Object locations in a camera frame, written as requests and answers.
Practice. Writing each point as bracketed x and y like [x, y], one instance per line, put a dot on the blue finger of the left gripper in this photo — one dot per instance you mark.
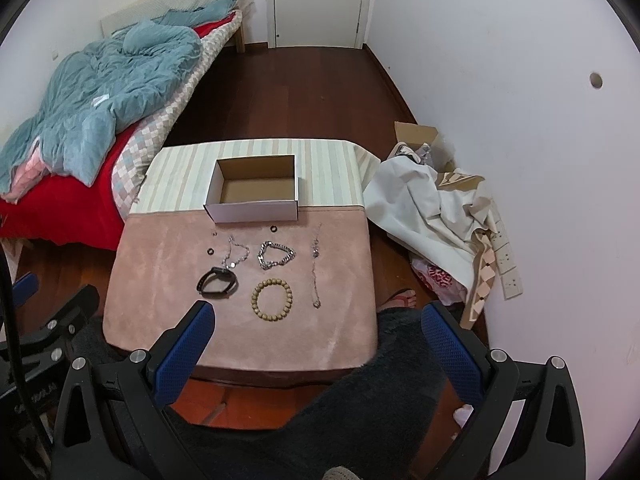
[24, 288]

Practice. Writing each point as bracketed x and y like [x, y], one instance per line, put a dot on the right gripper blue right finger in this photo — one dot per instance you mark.
[548, 441]

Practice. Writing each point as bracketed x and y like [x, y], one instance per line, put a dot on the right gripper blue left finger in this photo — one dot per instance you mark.
[112, 421]

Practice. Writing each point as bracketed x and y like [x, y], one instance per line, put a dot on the black wristband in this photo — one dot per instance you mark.
[217, 283]

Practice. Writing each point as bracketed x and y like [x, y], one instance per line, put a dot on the red bed sheet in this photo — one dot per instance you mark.
[62, 210]

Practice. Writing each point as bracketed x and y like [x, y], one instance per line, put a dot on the white power strip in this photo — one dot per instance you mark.
[510, 278]

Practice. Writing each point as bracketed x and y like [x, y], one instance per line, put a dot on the black fuzzy trouser leg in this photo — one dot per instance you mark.
[371, 422]

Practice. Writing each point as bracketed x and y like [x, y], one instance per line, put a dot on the beige patterned fabric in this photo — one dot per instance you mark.
[467, 210]

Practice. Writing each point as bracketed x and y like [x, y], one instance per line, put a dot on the red patterned bag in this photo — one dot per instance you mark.
[447, 290]

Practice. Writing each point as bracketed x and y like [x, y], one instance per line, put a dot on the checkered mattress cover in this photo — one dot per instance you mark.
[150, 134]

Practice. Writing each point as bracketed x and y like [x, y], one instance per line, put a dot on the person's foot in sandal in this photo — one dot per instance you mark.
[402, 299]

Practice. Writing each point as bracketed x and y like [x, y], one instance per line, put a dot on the white crumpled cloth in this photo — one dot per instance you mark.
[402, 200]

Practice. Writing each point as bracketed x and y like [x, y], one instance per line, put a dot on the teal quilted duvet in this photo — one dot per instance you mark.
[101, 90]

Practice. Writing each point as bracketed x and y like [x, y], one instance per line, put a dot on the white cardboard box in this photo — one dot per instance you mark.
[254, 189]

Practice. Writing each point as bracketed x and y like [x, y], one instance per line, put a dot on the brown cardboard box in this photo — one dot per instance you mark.
[428, 143]

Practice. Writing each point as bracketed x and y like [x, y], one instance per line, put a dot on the white door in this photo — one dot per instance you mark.
[317, 23]

